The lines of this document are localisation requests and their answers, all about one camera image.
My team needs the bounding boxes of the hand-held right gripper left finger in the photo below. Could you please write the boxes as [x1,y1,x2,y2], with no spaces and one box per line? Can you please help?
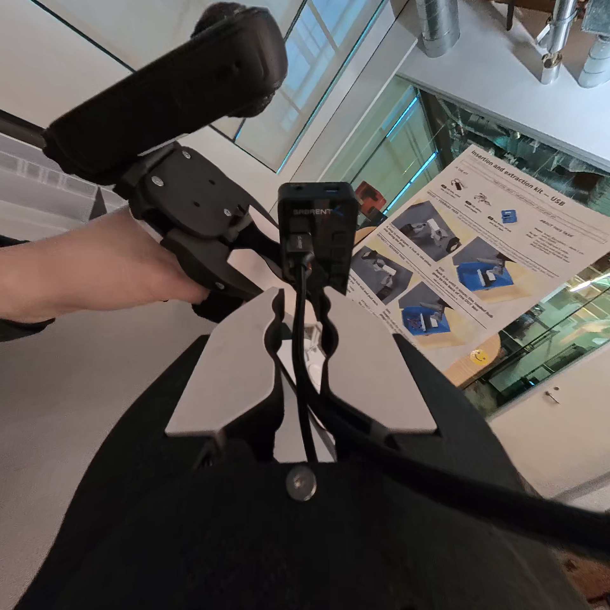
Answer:
[164,287,287,458]

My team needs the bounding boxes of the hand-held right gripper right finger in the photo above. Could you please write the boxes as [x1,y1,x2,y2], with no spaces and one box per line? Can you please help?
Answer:
[318,289,437,435]

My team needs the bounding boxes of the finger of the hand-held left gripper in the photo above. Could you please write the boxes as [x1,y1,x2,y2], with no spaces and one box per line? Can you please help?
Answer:
[227,210,286,298]

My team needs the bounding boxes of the small black usb hub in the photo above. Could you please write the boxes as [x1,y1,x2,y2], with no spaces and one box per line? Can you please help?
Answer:
[277,181,359,295]

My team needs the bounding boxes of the black usb cable orange plug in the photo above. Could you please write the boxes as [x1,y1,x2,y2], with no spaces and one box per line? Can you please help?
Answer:
[300,257,610,558]

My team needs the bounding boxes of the person's left forearm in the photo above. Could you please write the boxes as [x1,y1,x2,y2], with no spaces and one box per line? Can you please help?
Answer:
[0,234,55,344]

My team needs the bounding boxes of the person's left hand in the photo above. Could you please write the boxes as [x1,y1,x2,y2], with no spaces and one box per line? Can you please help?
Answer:
[52,205,211,325]

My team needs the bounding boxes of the printed instruction sheet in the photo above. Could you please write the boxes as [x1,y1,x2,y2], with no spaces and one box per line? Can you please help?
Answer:
[350,143,610,373]

